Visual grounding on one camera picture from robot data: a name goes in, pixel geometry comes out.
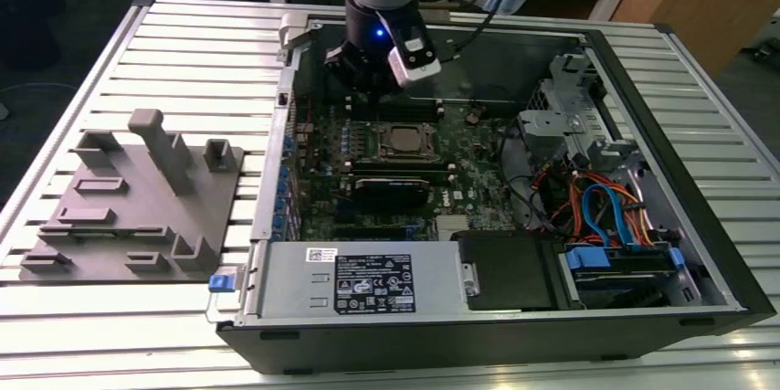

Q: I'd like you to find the black RAM slot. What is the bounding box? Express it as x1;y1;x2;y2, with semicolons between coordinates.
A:
351;170;457;184
351;160;457;173

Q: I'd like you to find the black expansion slot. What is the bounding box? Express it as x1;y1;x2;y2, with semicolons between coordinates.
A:
332;224;421;239

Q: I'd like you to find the black plastic cover box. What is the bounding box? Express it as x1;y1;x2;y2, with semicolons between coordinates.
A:
453;230;575;313

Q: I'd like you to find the RAM stick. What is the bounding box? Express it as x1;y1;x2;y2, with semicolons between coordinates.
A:
380;93;441;107

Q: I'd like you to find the black graphics card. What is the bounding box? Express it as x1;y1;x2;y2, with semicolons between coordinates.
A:
352;174;432;213

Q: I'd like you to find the green motherboard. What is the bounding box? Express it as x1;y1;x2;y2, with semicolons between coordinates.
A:
291;97;532;243

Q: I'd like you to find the silver metal drive cage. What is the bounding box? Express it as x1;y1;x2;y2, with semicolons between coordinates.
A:
517;54;647;190

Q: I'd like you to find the silver chipset heatsink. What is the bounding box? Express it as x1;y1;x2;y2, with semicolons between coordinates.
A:
435;214;476;231

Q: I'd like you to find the grey parts rack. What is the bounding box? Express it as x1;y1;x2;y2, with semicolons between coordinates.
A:
17;109;245;284

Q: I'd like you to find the silver power supply unit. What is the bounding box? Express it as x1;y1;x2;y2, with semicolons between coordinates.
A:
233;241;483;325

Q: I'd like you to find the blue plastic latch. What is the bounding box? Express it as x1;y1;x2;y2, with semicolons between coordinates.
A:
205;274;236;294

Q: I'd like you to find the hard disk in blue carrier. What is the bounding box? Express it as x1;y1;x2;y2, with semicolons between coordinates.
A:
560;246;685;309

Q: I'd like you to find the chair wheel base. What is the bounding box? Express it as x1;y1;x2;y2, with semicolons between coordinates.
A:
752;15;780;65

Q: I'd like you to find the black open PC case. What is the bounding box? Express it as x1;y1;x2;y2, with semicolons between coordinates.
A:
204;10;775;375

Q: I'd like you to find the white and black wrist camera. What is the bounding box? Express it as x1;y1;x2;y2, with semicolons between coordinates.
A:
375;9;444;89

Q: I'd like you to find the grey case latch handle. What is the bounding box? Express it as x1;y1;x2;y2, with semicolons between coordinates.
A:
276;13;313;62

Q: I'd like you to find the black looped cable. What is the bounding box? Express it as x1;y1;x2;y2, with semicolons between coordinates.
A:
496;118;561;234

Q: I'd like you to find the blue data cable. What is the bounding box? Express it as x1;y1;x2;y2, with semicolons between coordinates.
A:
581;184;639;249

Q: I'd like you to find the blue floor cable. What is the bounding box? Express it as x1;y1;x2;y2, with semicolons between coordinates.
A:
0;82;84;95

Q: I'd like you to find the orange power wire bundle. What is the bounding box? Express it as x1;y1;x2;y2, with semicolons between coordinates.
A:
565;170;663;248

